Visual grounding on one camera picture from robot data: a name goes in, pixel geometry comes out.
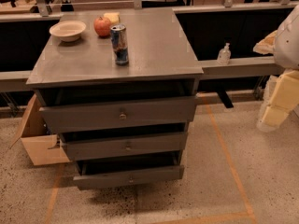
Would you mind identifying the yellow sponge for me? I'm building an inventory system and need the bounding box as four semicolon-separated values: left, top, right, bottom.
104;12;120;24

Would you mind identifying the clear sanitizer pump bottle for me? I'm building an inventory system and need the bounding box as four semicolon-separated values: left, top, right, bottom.
217;43;231;65

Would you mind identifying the red apple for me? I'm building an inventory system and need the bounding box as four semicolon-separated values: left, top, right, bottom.
93;17;111;37

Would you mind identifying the grey drawer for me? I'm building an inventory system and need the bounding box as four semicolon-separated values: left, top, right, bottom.
73;165;184;189
39;96;195;133
61;132;188;161

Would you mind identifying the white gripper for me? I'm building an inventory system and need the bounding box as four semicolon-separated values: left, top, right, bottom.
253;31;299;133

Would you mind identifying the white bowl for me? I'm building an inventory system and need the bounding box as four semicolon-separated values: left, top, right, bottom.
50;21;86;42

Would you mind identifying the top grey drawer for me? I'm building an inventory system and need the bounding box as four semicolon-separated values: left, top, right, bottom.
39;96;195;133

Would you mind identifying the blue silver redbull can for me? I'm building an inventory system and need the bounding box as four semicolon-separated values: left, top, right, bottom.
110;23;129;65

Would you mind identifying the grey drawer cabinet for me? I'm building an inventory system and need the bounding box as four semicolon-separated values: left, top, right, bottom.
27;7;203;176

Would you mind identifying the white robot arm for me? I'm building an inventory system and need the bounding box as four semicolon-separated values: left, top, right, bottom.
253;6;299;132

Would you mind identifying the grey metal railing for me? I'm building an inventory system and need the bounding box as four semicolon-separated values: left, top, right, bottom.
0;0;295;92

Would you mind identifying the middle grey drawer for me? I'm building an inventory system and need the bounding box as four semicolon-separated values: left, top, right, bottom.
61;132;188;161

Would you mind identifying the cardboard box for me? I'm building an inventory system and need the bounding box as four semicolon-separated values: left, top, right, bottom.
11;94;70;166

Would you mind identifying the bottom grey drawer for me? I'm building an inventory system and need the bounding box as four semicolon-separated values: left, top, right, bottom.
73;165;184;189

